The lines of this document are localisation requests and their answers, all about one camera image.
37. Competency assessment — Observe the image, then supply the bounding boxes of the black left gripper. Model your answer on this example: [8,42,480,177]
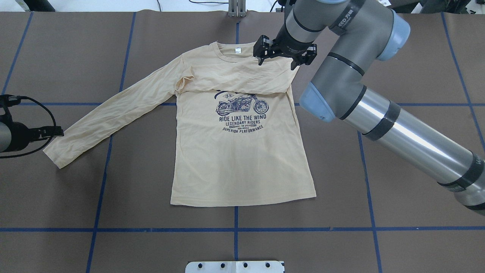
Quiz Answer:
[11,122,64,150]

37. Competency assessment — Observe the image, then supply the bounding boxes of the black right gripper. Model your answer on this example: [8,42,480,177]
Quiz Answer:
[253,27,318,71]

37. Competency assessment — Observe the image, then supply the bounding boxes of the cream long-sleeve printed shirt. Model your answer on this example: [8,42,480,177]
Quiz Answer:
[43,42,316,207]

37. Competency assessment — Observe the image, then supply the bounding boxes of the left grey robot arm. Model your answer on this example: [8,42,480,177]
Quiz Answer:
[0,122,64,152]

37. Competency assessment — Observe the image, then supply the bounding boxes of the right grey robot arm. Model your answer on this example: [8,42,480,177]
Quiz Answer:
[252,0,484,215]

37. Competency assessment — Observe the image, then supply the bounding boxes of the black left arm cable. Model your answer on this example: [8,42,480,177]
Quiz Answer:
[0,95,57,159]

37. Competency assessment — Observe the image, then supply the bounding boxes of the aluminium frame post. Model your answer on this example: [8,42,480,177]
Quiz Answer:
[227,0,247,18]

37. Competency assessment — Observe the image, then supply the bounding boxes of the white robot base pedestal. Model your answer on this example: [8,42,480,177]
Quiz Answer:
[185,260,285,273]

